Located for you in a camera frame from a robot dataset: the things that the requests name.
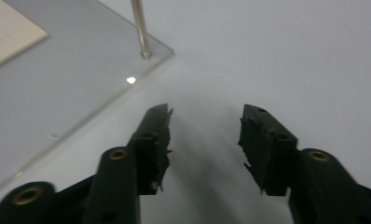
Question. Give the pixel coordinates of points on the clear acrylic photo frame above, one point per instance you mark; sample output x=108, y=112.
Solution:
x=81, y=81

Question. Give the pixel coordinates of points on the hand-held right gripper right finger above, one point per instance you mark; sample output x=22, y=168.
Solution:
x=267, y=149

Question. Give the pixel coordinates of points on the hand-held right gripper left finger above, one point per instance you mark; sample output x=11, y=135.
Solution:
x=149, y=146

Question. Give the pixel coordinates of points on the colourful picture print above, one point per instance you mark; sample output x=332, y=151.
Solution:
x=9, y=34

